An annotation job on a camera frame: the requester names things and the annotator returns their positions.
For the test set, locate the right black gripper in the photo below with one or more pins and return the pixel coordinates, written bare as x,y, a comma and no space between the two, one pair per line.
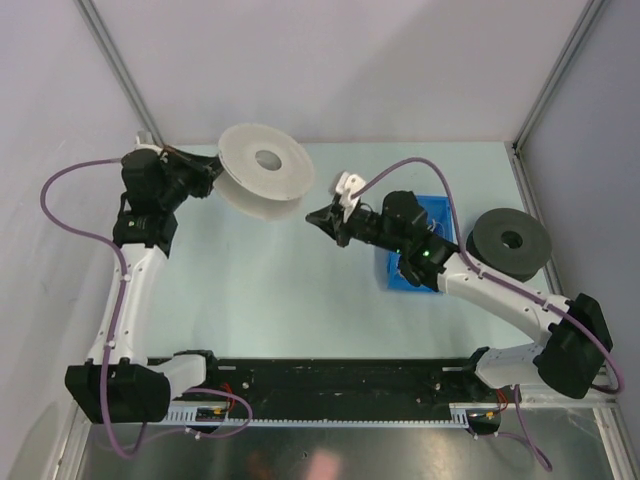
332,221

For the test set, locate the right aluminium frame post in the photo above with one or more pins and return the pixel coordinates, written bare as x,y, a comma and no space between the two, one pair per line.
577,39

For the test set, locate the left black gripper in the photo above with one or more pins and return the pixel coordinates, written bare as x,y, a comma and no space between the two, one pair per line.
204,169

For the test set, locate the left aluminium frame post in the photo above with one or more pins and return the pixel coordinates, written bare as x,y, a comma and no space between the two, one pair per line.
97,27

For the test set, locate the slotted grey cable duct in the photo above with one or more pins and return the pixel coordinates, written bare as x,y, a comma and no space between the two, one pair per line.
185,416

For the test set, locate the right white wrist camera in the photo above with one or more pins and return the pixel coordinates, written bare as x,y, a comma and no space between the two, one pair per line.
345,187

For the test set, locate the dark grey cable spool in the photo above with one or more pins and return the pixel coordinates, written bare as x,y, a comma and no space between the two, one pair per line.
511,242

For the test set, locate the aluminium frame post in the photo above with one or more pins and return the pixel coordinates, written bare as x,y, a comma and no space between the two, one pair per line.
577,39
97,27

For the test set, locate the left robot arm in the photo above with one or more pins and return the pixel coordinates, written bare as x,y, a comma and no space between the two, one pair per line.
117,383

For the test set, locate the blue plastic bin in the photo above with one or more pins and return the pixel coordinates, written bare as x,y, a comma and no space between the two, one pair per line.
440,222

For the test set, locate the white cable spool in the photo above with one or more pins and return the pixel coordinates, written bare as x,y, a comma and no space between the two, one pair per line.
266,173

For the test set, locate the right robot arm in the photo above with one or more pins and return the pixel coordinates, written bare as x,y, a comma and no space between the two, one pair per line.
569,338

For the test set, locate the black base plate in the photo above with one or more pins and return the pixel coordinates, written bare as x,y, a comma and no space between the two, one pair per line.
348,390

